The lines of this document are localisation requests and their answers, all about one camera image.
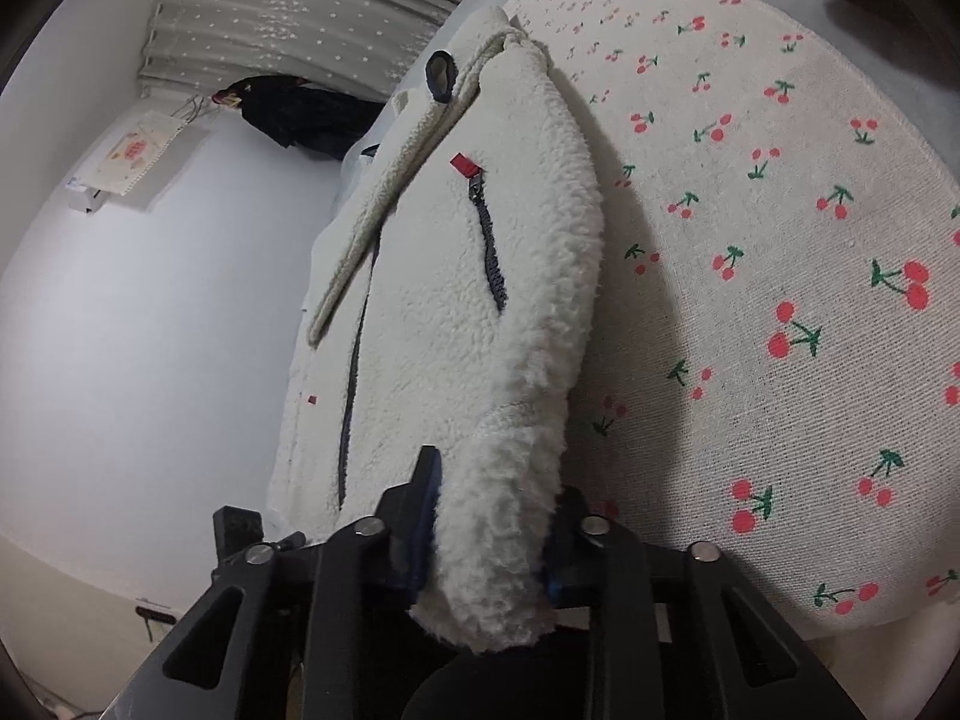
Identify white wall hanging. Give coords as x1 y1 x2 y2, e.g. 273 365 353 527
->
67 109 188 215

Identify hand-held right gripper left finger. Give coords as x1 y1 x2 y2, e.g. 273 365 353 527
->
112 446 445 720

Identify dark hanging clothes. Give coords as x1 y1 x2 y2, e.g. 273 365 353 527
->
212 75 387 163

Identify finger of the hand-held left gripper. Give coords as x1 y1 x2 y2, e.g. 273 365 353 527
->
212 506 309 565

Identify white fleece zip jacket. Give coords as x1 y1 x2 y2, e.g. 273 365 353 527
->
266 4 607 653

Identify cherry print bed cover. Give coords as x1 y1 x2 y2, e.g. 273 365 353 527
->
510 0 960 642

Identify grey star print curtain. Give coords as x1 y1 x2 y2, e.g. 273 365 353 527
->
137 0 526 102

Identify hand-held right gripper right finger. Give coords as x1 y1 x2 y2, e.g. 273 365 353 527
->
544 486 863 720

